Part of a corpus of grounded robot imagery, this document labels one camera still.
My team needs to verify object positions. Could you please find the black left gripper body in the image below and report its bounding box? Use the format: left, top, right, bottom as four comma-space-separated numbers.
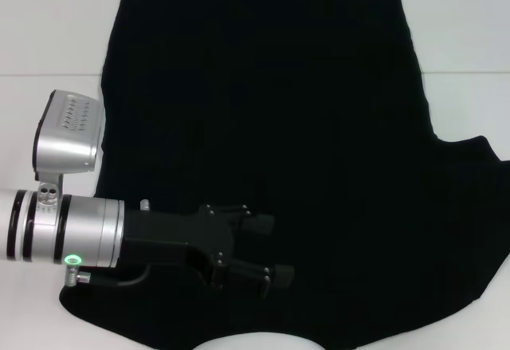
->
119, 203, 250, 288

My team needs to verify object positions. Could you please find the black t-shirt with FREE print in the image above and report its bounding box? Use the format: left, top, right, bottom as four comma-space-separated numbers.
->
58, 0, 502, 350

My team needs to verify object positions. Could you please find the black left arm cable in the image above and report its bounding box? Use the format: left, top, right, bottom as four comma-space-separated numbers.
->
79, 263, 153, 288

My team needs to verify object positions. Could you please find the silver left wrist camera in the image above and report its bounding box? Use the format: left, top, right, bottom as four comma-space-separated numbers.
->
33, 89, 106, 207

